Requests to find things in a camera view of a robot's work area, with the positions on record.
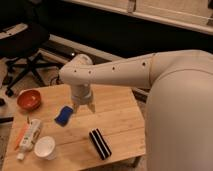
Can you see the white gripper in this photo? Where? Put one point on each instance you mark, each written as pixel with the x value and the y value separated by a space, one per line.
pixel 81 95

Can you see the red ceramic bowl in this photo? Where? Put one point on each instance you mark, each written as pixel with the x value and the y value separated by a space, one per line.
pixel 29 100

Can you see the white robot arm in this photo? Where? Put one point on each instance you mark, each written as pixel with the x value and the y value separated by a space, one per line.
pixel 179 107

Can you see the blue sponge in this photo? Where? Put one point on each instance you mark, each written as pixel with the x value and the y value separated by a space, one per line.
pixel 64 115

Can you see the wooden bamboo table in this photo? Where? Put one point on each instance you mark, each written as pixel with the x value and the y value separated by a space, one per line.
pixel 117 116

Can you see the black white striped eraser block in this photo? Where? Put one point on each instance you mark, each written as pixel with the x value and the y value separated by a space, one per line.
pixel 100 144

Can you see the white tube bottle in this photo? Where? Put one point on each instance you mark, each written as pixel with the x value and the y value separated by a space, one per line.
pixel 29 138

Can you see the white paper cup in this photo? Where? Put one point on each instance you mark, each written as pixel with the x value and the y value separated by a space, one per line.
pixel 45 148

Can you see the orange marker pen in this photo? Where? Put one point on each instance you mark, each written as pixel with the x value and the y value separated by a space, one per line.
pixel 20 136

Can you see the black office chair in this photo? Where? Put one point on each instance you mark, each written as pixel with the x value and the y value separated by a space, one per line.
pixel 20 40

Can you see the white upper ledge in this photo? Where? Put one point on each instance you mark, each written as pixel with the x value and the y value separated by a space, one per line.
pixel 189 14

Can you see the metal floor rail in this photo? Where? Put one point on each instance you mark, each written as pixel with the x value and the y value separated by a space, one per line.
pixel 96 55

